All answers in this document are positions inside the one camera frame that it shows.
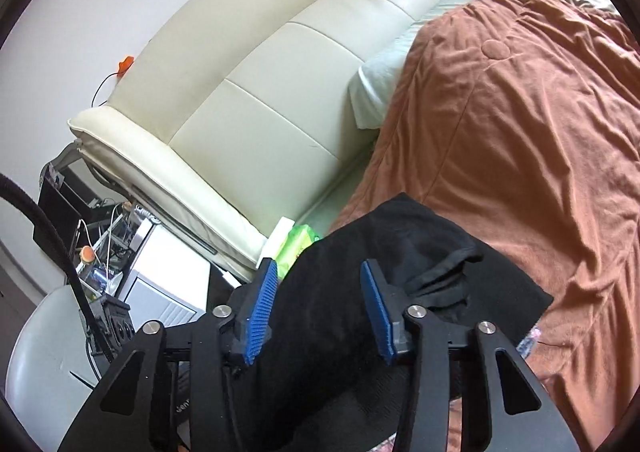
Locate white ribbed appliance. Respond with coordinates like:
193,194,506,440
117,222,211,333

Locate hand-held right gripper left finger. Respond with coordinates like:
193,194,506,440
57,258,279,452

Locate grey metal bracket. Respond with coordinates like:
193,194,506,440
39,142,86,183

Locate green wipes packet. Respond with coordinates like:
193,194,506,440
275,224,321,280

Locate black pants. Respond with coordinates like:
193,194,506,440
225,192,555,452

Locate brown fleece blanket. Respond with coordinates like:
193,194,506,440
327,0,640,452

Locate thin black wire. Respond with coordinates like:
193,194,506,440
90,72,121,108

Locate black box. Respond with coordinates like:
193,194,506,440
32,162,101,253

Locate black braided cable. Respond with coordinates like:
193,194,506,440
0,172,108,363

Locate cream leather headboard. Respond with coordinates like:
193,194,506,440
67,0,521,283

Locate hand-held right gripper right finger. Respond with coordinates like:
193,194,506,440
360,259,581,452

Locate pale green pillow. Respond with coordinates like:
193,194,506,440
347,0,482,130

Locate grey plastic chair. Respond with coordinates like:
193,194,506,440
5,284,108,433

